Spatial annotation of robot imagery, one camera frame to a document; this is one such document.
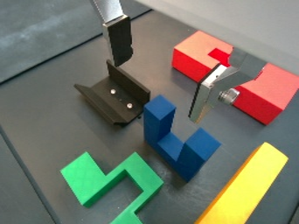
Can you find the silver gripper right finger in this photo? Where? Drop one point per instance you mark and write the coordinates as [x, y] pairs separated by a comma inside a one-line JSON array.
[[216, 88]]

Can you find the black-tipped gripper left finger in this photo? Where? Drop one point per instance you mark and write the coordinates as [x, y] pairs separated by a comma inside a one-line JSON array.
[[116, 29]]

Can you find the blue U-shaped block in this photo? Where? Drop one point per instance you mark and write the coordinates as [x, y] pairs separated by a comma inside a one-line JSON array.
[[184, 156]]

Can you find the red puzzle board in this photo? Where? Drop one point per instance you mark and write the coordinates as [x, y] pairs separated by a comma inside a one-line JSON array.
[[263, 96]]

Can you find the yellow long block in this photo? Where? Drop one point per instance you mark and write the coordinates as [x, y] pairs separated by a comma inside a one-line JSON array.
[[240, 195]]

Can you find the green zigzag block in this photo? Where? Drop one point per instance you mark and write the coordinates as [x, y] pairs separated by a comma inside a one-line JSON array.
[[89, 183]]

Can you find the black metal bracket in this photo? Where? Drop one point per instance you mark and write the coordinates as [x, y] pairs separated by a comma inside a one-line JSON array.
[[117, 97]]

